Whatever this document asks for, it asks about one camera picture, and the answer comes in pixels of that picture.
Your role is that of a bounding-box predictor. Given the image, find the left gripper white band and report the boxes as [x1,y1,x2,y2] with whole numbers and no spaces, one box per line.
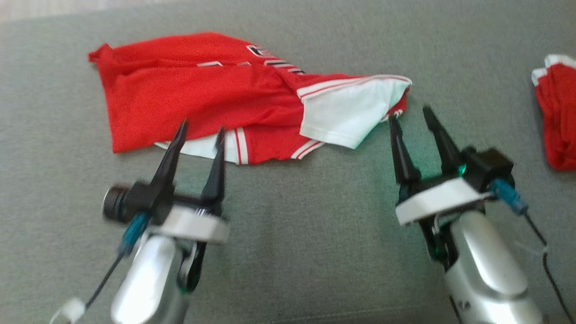
[148,119,230,244]

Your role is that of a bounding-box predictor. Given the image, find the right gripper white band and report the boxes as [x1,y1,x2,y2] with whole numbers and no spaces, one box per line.
[388,106,496,226]

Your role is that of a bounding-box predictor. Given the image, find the red white jersey garment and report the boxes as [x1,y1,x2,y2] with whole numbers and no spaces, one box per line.
[88,31,413,166]

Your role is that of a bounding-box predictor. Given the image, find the folded red garment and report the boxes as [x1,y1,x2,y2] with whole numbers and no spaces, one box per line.
[531,54,576,172]

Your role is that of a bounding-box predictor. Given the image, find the large grey sofa ottoman seat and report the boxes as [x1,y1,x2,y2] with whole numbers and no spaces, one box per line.
[0,0,576,324]

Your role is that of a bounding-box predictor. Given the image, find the blue left camera connector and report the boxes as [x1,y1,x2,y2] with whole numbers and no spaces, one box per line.
[119,211,152,257]

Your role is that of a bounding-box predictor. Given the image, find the blue camera connector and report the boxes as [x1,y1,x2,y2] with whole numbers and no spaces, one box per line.
[490,178,530,216]
[119,211,152,257]

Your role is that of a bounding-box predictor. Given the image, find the blue right camera connector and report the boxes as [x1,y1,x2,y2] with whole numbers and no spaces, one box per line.
[490,178,530,216]

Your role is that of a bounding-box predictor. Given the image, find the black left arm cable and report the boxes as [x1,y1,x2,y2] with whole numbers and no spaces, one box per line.
[49,252,126,324]

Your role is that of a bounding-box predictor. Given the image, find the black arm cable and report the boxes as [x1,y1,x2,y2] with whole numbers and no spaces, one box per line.
[523,213,576,324]
[49,252,126,324]

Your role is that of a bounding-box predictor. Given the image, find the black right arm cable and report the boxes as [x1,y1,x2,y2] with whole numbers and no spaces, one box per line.
[523,213,576,324]

